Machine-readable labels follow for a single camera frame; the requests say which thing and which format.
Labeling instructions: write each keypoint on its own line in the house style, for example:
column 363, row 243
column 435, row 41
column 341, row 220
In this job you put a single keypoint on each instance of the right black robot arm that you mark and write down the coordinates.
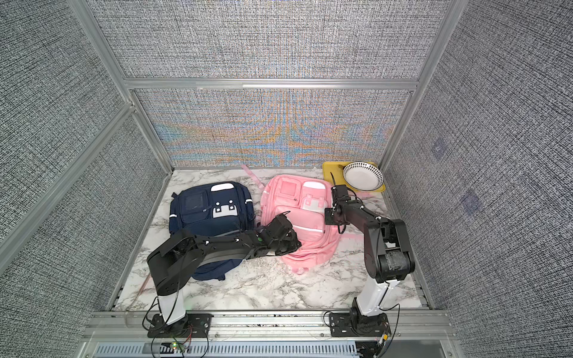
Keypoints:
column 387, row 254

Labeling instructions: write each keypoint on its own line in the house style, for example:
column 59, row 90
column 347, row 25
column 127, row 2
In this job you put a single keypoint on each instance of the navy blue backpack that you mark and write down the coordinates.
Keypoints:
column 216, row 210

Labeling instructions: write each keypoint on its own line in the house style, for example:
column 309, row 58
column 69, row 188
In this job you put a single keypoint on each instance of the white dotted bowl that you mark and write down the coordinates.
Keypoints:
column 363, row 176

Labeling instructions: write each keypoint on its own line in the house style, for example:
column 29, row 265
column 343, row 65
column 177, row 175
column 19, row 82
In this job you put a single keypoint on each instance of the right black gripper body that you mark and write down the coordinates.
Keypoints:
column 330, row 215

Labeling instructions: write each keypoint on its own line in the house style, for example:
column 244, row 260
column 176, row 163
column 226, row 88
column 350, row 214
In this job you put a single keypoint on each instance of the white vented cable duct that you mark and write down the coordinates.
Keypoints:
column 229, row 349

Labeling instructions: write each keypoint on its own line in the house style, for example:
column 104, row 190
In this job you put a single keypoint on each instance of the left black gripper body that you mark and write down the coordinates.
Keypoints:
column 290, row 245

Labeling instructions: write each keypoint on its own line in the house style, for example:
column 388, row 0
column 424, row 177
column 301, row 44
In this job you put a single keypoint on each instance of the pink backpack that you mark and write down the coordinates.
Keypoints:
column 303, row 200

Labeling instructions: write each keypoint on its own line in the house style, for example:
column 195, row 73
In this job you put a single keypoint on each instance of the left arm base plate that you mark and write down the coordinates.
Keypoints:
column 192, row 325

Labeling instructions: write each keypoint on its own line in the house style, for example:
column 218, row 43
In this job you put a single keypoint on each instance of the yellow tray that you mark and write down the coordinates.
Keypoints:
column 333, row 173

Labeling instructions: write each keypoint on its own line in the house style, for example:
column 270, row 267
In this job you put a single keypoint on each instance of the pink pencil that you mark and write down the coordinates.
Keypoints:
column 142, row 287

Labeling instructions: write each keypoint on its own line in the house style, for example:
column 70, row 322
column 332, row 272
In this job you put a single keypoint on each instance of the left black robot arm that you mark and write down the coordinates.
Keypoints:
column 174, row 262

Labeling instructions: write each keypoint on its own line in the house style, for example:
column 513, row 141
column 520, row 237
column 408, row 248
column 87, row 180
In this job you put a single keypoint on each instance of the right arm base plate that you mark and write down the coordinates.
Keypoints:
column 356, row 325

